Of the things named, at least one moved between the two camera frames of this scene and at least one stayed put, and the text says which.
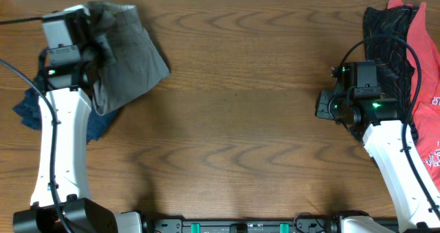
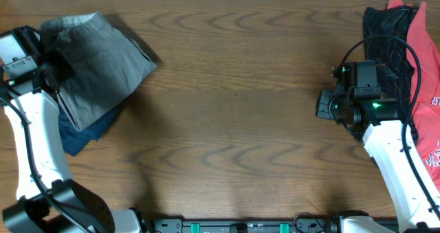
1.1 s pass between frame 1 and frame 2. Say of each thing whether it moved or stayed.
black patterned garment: stayed
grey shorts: moved
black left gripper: moved
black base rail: stayed
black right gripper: stayed
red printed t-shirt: stayed
